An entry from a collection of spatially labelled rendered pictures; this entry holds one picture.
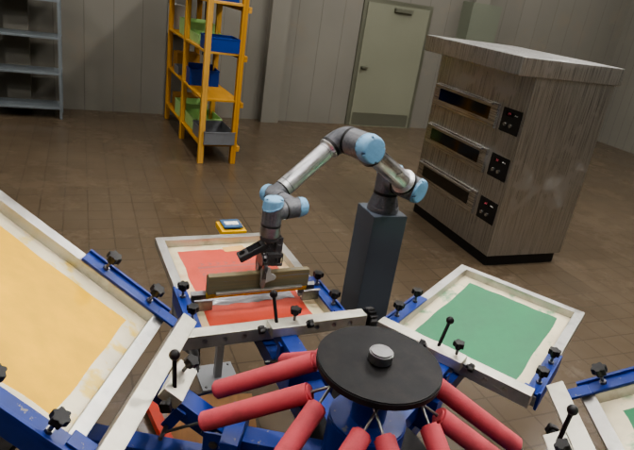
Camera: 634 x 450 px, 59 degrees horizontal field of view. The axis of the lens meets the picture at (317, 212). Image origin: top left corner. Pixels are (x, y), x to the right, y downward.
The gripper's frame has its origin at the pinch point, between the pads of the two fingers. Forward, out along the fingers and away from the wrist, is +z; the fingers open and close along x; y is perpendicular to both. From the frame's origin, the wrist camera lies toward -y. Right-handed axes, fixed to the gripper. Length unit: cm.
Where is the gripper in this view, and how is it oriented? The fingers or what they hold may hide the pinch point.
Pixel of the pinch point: (258, 282)
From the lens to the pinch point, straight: 220.0
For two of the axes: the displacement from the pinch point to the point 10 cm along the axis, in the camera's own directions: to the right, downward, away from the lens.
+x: -4.0, -3.9, 8.3
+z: -1.4, 9.2, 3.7
